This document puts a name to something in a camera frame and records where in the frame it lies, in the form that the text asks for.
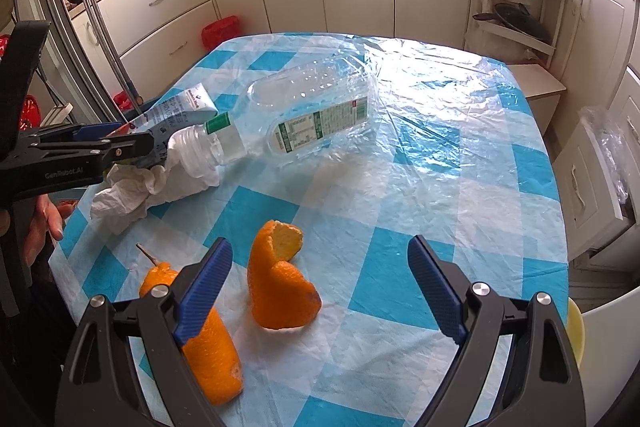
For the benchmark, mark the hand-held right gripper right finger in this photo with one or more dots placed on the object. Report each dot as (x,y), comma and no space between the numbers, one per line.
(437,292)

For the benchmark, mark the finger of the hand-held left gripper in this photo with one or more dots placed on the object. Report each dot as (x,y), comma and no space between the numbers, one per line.
(145,147)
(95,131)

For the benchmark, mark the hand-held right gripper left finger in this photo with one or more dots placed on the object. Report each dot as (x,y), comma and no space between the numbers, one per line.
(202,294)

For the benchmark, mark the white tissue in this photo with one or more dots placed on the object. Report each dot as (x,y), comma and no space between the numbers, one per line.
(130,197)

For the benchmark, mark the long orange peel with stem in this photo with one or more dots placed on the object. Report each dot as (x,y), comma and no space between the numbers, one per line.
(215,357)

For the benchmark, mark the large orange peel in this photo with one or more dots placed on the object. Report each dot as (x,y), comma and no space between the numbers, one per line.
(280,292)

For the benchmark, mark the red trash bin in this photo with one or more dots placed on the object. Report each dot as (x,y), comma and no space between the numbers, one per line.
(220,32)

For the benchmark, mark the person's left hand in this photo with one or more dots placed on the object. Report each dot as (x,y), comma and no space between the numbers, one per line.
(45,222)

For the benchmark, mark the red printed bag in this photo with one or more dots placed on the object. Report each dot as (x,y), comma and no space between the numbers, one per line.
(29,112)

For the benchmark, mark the blue white packet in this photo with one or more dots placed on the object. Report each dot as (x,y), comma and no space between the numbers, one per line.
(180,107)

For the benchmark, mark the blue checked plastic tablecloth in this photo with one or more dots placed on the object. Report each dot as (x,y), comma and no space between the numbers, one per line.
(425,207)

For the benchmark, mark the yellow plastic basin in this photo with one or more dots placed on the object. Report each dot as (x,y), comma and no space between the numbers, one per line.
(576,332)

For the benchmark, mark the white refrigerator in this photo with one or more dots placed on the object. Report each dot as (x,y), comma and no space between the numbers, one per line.
(610,332)

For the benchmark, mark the white drawer cabinet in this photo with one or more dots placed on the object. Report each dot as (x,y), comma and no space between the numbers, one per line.
(585,167)

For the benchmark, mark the clear bag in drawer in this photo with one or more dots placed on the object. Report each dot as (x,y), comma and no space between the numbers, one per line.
(610,147)

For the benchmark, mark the white wooden stool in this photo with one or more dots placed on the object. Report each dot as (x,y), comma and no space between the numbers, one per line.
(537,84)

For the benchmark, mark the black pan with lid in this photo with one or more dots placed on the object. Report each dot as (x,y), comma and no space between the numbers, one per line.
(515,19)

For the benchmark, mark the grey metal door frame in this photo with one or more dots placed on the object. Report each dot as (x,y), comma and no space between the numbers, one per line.
(60,7)

